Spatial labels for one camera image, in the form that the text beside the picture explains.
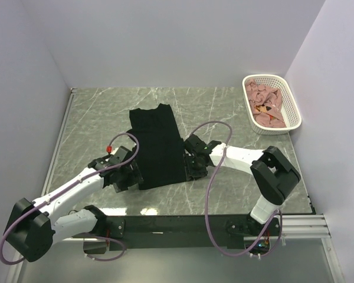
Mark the pink t shirt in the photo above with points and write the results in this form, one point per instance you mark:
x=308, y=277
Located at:
x=265, y=103

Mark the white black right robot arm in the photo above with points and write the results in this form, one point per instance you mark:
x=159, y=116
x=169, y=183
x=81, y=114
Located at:
x=274, y=175

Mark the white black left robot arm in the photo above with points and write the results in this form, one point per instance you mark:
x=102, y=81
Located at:
x=35, y=226

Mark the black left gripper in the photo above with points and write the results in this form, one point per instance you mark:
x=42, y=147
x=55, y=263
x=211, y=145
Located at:
x=134, y=177

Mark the white perforated plastic basket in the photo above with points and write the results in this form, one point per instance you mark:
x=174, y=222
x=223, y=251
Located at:
x=289, y=109

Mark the black t shirt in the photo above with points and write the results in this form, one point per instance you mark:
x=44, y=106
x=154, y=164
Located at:
x=161, y=154

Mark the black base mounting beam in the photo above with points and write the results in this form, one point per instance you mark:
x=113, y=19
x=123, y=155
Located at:
x=188, y=231

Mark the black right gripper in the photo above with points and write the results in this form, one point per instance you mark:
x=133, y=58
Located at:
x=189, y=171

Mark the aluminium extrusion rail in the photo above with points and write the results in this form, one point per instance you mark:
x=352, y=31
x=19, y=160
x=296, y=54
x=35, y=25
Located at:
x=294, y=226

